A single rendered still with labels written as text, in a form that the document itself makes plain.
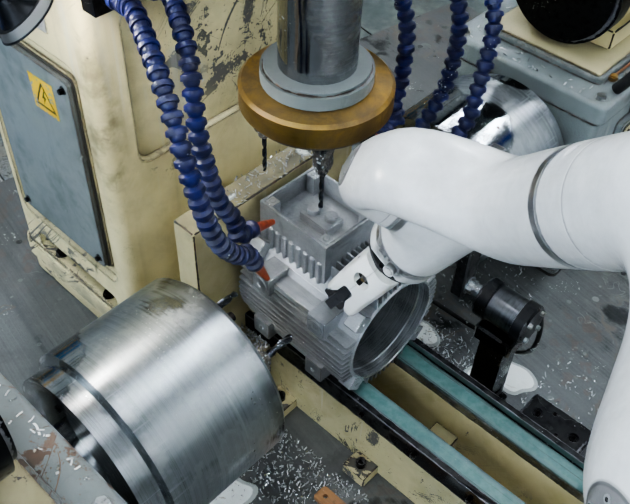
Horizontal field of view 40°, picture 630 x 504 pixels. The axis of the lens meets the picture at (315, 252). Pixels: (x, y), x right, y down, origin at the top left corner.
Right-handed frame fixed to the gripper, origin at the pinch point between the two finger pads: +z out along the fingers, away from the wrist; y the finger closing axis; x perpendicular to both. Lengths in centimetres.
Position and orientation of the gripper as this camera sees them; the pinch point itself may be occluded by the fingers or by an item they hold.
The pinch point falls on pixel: (342, 292)
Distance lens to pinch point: 106.1
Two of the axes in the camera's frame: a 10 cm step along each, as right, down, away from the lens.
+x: -6.1, -7.9, 0.3
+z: -3.9, 3.4, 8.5
